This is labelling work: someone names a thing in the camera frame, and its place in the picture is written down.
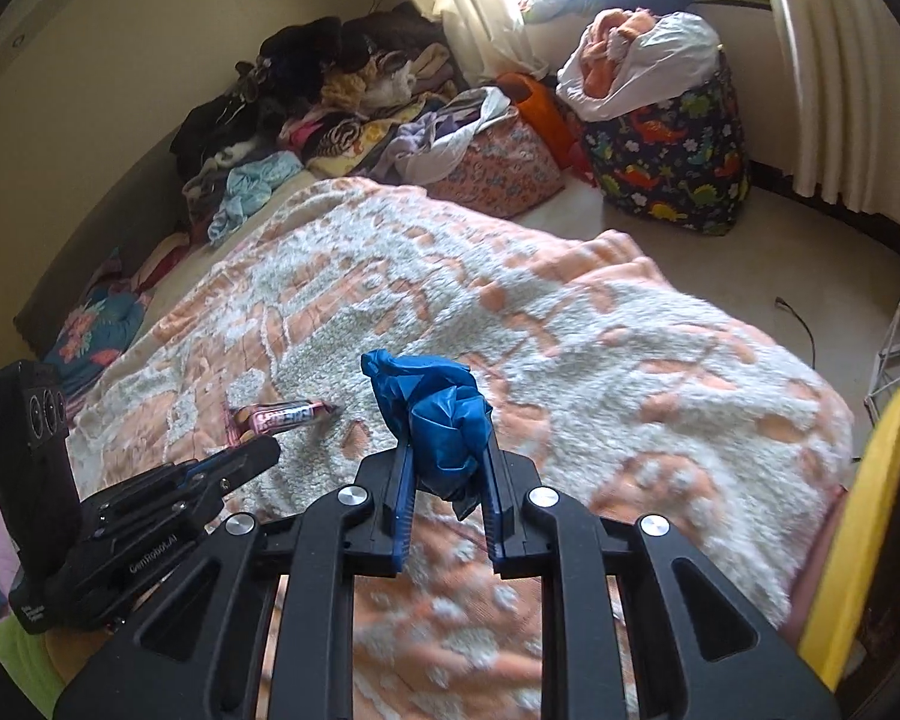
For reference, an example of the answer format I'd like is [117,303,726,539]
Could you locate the blue plastic bag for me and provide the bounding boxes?
[361,349,493,520]

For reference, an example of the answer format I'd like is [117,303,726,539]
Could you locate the yellow rimmed trash bin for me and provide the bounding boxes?
[798,387,900,691]

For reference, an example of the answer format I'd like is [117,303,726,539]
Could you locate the left hand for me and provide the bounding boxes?
[43,628,112,684]

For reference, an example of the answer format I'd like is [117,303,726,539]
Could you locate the pink candy wrapper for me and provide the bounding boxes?
[226,400,340,447]

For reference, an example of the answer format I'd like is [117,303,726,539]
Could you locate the pink floral fabric bag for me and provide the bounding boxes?
[425,109,564,220]

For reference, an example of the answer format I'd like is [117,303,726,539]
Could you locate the light blue garment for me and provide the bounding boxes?
[208,151,304,247]

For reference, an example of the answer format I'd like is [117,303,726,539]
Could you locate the dinosaur print laundry basket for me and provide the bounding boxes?
[582,54,749,236]

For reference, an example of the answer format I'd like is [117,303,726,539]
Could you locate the orange container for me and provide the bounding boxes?
[496,71,593,184]

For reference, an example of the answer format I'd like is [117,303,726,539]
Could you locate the pile of clothes on bed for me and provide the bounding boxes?
[170,4,468,244]

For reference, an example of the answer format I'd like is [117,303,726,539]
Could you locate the white plastic bag with clothes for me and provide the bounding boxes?
[556,8,720,122]

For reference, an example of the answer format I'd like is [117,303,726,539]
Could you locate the cream curtain left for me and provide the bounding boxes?
[376,0,553,88]

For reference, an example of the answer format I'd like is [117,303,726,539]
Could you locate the cream curtain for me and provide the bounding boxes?
[376,0,553,88]
[770,0,900,227]

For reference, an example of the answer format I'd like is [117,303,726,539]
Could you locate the cream curtain right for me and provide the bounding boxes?
[770,0,900,227]

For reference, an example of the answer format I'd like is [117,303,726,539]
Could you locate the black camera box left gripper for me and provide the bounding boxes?
[0,358,84,593]

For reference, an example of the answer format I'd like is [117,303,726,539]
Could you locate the black cable on floor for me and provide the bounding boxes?
[772,296,820,371]

